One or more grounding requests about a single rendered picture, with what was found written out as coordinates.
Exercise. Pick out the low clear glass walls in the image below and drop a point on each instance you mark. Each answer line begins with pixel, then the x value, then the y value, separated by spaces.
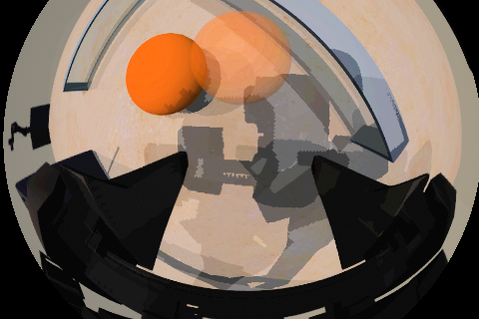
pixel 306 52

